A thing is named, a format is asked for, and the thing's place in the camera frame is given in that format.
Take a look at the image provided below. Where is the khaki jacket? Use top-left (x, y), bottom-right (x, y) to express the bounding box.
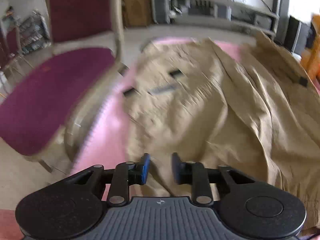
top-left (125, 34), bottom-right (319, 230)

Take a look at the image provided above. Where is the long metal tv shelf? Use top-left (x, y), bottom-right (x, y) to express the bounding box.
top-left (168, 0), bottom-right (279, 39)

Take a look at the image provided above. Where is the maroon banquet chair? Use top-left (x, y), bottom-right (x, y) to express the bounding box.
top-left (1, 0), bottom-right (123, 172)

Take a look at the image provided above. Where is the pink cartoon blanket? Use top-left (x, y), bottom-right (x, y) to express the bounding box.
top-left (0, 36), bottom-right (320, 240)

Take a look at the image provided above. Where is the wooden cabinet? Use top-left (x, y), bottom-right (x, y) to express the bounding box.
top-left (122, 0), bottom-right (152, 27)

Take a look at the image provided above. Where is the grey tall speaker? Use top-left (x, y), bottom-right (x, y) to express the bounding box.
top-left (151, 0), bottom-right (170, 24)

